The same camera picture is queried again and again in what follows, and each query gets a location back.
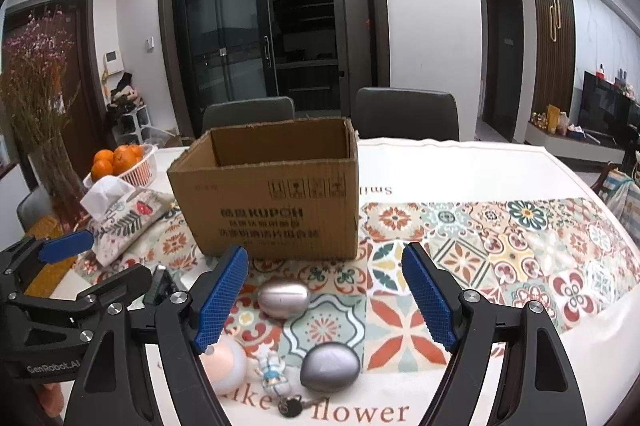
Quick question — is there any dark kitchen shelf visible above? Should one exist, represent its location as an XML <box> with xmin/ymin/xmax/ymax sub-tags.
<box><xmin>272</xmin><ymin>0</ymin><xmax>336</xmax><ymax>111</ymax></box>

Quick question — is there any white shoe rack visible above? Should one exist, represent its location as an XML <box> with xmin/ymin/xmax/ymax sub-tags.
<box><xmin>107</xmin><ymin>103</ymin><xmax>151</xmax><ymax>145</ymax></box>

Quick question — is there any gold wall ornament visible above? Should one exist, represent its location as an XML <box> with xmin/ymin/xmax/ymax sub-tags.
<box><xmin>547</xmin><ymin>0</ymin><xmax>562</xmax><ymax>41</ymax></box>

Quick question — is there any wood slat wall panel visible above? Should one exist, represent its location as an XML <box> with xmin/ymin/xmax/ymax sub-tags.
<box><xmin>528</xmin><ymin>0</ymin><xmax>576</xmax><ymax>131</ymax></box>

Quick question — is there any black television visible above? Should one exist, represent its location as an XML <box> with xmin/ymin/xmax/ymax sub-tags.
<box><xmin>580</xmin><ymin>72</ymin><xmax>635</xmax><ymax>141</ymax></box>

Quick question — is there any small black key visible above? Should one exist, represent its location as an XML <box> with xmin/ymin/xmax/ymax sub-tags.
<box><xmin>277</xmin><ymin>396</ymin><xmax>321</xmax><ymax>418</ymax></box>

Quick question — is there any person's left hand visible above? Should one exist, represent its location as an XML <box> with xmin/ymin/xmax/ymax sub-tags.
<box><xmin>37</xmin><ymin>381</ymin><xmax>66</xmax><ymax>419</ymax></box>

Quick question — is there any white television cabinet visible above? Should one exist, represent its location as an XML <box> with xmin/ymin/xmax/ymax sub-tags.
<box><xmin>525</xmin><ymin>118</ymin><xmax>631</xmax><ymax>163</ymax></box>

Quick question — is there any round pink toy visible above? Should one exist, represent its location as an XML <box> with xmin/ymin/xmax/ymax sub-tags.
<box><xmin>200</xmin><ymin>335</ymin><xmax>248</xmax><ymax>396</ymax></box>

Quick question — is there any brown cardboard box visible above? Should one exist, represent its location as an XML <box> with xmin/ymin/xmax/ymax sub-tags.
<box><xmin>166</xmin><ymin>116</ymin><xmax>361</xmax><ymax>261</ymax></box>

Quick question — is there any woven rattan mat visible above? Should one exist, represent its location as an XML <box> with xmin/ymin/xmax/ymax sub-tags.
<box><xmin>22</xmin><ymin>216</ymin><xmax>76</xmax><ymax>299</ymax></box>

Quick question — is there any small white blue figurine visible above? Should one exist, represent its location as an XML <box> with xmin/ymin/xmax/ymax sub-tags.
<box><xmin>252</xmin><ymin>348</ymin><xmax>292</xmax><ymax>399</ymax></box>

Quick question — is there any patterned table mat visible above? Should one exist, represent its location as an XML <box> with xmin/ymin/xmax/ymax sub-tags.
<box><xmin>75</xmin><ymin>138</ymin><xmax>640</xmax><ymax>426</ymax></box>

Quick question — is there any chair with colourful cushion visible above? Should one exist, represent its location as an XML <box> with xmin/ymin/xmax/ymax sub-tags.
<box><xmin>595</xmin><ymin>161</ymin><xmax>640</xmax><ymax>231</ymax></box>

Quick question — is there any dried pink flower bunch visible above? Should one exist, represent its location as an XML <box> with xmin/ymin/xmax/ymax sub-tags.
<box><xmin>0</xmin><ymin>13</ymin><xmax>83</xmax><ymax>161</ymax></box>

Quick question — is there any light silver egg-shaped object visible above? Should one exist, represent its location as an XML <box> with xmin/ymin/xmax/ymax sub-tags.
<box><xmin>257</xmin><ymin>278</ymin><xmax>312</xmax><ymax>319</ymax></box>

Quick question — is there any glass vase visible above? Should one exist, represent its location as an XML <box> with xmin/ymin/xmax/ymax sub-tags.
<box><xmin>30</xmin><ymin>138</ymin><xmax>88</xmax><ymax>227</ymax></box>

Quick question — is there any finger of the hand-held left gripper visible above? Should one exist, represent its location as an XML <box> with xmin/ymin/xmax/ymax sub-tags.
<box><xmin>0</xmin><ymin>230</ymin><xmax>95</xmax><ymax>299</ymax></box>
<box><xmin>10</xmin><ymin>263</ymin><xmax>153</xmax><ymax>322</ymax></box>

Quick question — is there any floral tissue pouch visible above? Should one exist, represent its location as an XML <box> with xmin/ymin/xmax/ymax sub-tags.
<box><xmin>82</xmin><ymin>188</ymin><xmax>173</xmax><ymax>267</ymax></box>

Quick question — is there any grey metallic egg-shaped object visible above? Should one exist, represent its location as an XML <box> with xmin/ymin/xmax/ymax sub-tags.
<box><xmin>300</xmin><ymin>342</ymin><xmax>361</xmax><ymax>393</ymax></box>

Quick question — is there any clear storage bin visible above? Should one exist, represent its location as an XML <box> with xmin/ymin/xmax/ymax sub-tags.
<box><xmin>142</xmin><ymin>126</ymin><xmax>183</xmax><ymax>147</ymax></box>

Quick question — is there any white tissue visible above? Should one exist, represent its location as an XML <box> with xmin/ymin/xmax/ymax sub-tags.
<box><xmin>80</xmin><ymin>176</ymin><xmax>136</xmax><ymax>219</ymax></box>

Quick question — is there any dark hallway door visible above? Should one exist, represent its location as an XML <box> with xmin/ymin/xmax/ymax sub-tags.
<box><xmin>485</xmin><ymin>0</ymin><xmax>523</xmax><ymax>141</ymax></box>

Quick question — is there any grey dining chair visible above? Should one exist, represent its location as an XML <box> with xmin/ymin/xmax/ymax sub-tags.
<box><xmin>202</xmin><ymin>96</ymin><xmax>296</xmax><ymax>134</ymax></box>
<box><xmin>355</xmin><ymin>87</ymin><xmax>460</xmax><ymax>141</ymax></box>

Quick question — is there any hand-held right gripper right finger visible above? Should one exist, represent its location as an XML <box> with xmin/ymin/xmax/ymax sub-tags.
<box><xmin>401</xmin><ymin>242</ymin><xmax>588</xmax><ymax>426</ymax></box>

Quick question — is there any sliding glass door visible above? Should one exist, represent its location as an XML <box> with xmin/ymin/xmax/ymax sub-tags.
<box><xmin>175</xmin><ymin>0</ymin><xmax>278</xmax><ymax>141</ymax></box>

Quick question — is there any grey side chair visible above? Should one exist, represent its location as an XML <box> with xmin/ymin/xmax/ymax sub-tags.
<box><xmin>16</xmin><ymin>186</ymin><xmax>56</xmax><ymax>231</ymax></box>

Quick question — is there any dark wooden door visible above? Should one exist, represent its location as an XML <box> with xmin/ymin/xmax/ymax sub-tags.
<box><xmin>2</xmin><ymin>0</ymin><xmax>108</xmax><ymax>187</ymax></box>

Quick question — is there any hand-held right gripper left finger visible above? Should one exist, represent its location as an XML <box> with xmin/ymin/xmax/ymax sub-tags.
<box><xmin>65</xmin><ymin>246</ymin><xmax>250</xmax><ymax>426</ymax></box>

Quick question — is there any white plastic basket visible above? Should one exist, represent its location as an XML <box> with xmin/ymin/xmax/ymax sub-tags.
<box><xmin>82</xmin><ymin>144</ymin><xmax>158</xmax><ymax>189</ymax></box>

